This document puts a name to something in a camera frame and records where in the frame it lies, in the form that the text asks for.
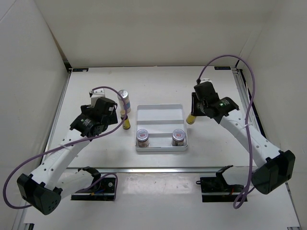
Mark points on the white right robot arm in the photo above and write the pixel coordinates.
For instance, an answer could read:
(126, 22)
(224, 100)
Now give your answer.
(274, 166)

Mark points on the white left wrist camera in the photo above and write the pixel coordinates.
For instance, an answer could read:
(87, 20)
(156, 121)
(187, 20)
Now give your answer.
(95, 95)

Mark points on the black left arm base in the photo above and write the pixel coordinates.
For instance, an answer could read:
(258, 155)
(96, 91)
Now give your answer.
(104, 190)

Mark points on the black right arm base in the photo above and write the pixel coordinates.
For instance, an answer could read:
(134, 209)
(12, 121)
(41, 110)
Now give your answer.
(214, 190)

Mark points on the white divided tray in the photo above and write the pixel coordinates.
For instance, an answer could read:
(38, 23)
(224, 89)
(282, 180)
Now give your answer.
(160, 120)

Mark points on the tall white jar silver lid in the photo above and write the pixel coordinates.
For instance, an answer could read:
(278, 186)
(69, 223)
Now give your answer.
(124, 98)

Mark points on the short jar grey lid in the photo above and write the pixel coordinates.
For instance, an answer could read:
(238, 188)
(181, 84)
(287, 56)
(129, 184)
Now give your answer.
(142, 138)

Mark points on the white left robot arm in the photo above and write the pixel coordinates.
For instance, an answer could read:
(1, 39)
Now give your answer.
(44, 188)

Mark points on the short jar orange label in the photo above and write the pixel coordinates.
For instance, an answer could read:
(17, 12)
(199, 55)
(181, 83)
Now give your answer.
(178, 138)

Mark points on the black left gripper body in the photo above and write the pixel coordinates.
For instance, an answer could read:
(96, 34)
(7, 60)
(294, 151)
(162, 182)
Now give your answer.
(86, 109)

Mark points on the small yellow label bottle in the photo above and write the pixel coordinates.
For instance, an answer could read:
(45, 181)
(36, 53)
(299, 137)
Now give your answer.
(125, 119)

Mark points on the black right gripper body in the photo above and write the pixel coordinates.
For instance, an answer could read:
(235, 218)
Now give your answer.
(202, 107)

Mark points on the aluminium frame rail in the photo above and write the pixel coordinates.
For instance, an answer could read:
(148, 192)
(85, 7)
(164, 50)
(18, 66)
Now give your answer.
(161, 170)

